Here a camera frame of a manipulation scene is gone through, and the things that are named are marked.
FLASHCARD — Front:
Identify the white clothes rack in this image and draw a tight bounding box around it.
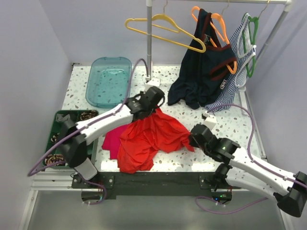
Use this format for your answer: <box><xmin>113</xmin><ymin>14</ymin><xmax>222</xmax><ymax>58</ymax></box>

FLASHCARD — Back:
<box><xmin>145</xmin><ymin>0</ymin><xmax>294</xmax><ymax>110</ymax></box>

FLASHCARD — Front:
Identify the blue striped tank top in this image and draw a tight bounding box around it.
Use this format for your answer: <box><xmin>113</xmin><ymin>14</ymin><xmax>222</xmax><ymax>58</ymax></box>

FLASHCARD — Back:
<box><xmin>204</xmin><ymin>13</ymin><xmax>257</xmax><ymax>113</ymax></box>

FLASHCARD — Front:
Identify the green hanger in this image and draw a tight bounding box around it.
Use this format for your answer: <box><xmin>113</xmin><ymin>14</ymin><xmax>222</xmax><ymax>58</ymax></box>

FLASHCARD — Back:
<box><xmin>242</xmin><ymin>0</ymin><xmax>270</xmax><ymax>78</ymax></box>

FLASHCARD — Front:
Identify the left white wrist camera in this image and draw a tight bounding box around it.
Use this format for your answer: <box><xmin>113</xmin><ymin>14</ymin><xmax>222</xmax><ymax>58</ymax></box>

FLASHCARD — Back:
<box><xmin>145</xmin><ymin>78</ymin><xmax>161</xmax><ymax>90</ymax></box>

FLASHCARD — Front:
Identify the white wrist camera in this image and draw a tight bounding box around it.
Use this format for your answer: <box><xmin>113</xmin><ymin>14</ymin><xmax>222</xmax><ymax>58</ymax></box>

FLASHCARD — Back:
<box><xmin>145</xmin><ymin>78</ymin><xmax>161</xmax><ymax>90</ymax></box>
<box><xmin>201</xmin><ymin>111</ymin><xmax>217</xmax><ymax>131</ymax></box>

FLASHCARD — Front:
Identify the red tank top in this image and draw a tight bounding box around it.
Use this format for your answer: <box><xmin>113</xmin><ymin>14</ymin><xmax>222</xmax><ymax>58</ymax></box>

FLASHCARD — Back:
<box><xmin>117</xmin><ymin>108</ymin><xmax>194</xmax><ymax>174</ymax></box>

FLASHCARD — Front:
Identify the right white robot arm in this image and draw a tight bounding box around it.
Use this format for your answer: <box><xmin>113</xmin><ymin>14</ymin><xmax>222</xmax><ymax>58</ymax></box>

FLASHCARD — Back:
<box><xmin>189</xmin><ymin>124</ymin><xmax>307</xmax><ymax>218</ymax></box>

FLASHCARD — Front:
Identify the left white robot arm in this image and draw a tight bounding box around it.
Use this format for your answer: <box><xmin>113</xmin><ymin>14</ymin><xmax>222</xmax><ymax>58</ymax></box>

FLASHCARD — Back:
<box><xmin>54</xmin><ymin>86</ymin><xmax>165</xmax><ymax>188</ymax></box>

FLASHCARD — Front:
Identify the orange hanger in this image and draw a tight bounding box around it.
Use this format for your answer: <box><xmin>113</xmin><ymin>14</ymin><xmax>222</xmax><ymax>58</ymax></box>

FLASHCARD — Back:
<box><xmin>190</xmin><ymin>0</ymin><xmax>238</xmax><ymax>74</ymax></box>

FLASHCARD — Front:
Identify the teal transparent plastic bin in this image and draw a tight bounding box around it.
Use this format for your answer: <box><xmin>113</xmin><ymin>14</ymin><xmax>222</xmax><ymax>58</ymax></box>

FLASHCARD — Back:
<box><xmin>85</xmin><ymin>57</ymin><xmax>132</xmax><ymax>109</ymax></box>

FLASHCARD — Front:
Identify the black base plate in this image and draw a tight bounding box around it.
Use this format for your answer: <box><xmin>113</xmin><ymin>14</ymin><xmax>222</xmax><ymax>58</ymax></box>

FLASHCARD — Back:
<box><xmin>71</xmin><ymin>171</ymin><xmax>242</xmax><ymax>200</ymax></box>

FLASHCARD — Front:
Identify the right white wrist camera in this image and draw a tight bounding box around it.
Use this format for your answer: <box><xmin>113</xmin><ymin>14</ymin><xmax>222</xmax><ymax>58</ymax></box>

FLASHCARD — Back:
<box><xmin>201</xmin><ymin>111</ymin><xmax>217</xmax><ymax>131</ymax></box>

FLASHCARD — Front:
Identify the green compartment tray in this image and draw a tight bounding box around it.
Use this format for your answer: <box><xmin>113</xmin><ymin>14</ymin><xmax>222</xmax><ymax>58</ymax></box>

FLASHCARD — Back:
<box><xmin>42</xmin><ymin>109</ymin><xmax>99</xmax><ymax>171</ymax></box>

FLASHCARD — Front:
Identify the magenta folded cloth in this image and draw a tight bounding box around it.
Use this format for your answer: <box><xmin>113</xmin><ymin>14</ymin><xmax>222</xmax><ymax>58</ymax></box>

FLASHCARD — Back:
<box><xmin>102</xmin><ymin>125</ymin><xmax>129</xmax><ymax>160</ymax></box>

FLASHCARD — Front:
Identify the white hanger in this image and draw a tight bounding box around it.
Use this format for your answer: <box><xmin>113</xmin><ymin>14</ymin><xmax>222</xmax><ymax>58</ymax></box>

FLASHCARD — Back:
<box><xmin>235</xmin><ymin>16</ymin><xmax>256</xmax><ymax>89</ymax></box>

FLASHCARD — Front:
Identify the yellow hanger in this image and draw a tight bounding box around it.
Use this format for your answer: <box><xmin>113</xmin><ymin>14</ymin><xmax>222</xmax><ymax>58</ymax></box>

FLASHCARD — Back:
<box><xmin>125</xmin><ymin>0</ymin><xmax>206</xmax><ymax>55</ymax></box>

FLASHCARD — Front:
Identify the navy tank top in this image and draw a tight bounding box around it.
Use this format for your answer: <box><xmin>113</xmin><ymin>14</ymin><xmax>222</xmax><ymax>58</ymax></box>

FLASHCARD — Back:
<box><xmin>167</xmin><ymin>9</ymin><xmax>236</xmax><ymax>109</ymax></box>

